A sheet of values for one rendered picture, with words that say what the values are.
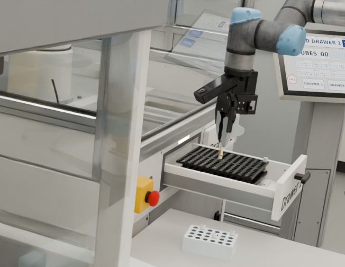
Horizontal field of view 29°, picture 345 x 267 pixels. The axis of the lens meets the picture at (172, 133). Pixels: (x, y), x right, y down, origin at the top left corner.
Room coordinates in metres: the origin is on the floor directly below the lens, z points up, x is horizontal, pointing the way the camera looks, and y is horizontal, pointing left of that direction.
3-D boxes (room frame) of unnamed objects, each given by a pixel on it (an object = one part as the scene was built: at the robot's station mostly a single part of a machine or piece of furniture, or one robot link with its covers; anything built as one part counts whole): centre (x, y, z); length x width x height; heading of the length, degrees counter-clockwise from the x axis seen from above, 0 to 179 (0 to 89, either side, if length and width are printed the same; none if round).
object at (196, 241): (1.52, -0.12, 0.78); 0.12 x 0.08 x 0.04; 77
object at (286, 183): (1.74, -0.34, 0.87); 0.29 x 0.02 x 0.11; 158
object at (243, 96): (1.71, -0.16, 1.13); 0.09 x 0.08 x 0.12; 114
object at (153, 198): (1.53, 0.03, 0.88); 0.04 x 0.03 x 0.04; 158
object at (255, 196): (1.82, -0.15, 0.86); 0.40 x 0.26 x 0.06; 68
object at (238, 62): (1.70, -0.15, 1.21); 0.08 x 0.08 x 0.05
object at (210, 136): (2.15, -0.16, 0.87); 0.29 x 0.02 x 0.11; 158
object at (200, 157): (1.81, -0.15, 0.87); 0.22 x 0.18 x 0.06; 68
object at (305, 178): (1.73, -0.37, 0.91); 0.07 x 0.04 x 0.01; 158
